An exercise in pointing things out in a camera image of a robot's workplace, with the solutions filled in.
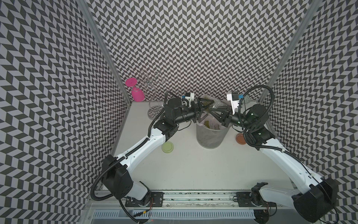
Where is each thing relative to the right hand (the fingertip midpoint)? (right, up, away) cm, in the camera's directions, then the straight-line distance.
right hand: (208, 113), depth 62 cm
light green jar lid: (-23, -23, +29) cm, 43 cm away
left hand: (+2, +3, +1) cm, 3 cm away
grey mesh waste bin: (+4, -11, +16) cm, 20 cm away
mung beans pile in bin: (+4, -7, +33) cm, 34 cm away
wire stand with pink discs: (-35, +15, +19) cm, 42 cm away
